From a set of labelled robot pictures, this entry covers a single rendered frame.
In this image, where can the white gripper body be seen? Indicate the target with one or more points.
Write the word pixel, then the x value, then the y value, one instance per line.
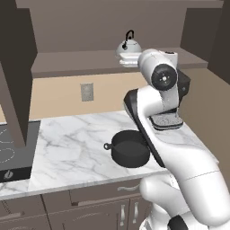
pixel 129 60

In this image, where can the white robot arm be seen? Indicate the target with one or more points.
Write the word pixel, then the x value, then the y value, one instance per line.
pixel 179 167

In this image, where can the brown cabinet door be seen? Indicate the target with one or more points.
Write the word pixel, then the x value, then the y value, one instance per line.
pixel 15 75
pixel 209 36

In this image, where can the black pot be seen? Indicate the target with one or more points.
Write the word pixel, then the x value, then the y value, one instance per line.
pixel 130 151

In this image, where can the brown drawer front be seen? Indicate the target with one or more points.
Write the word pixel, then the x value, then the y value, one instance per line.
pixel 24 205
pixel 99 193

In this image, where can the black hob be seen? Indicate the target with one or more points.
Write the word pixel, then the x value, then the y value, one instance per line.
pixel 18 155

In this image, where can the brown cupboard door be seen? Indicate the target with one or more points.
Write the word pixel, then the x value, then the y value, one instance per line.
pixel 24 224
pixel 90 217
pixel 143 214

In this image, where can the black hob knob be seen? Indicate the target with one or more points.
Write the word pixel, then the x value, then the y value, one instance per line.
pixel 8 174

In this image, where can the brown wall cabinet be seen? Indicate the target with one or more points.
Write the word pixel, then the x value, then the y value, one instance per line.
pixel 90 30

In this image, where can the grey wall socket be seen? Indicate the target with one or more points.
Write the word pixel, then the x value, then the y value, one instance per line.
pixel 86 92

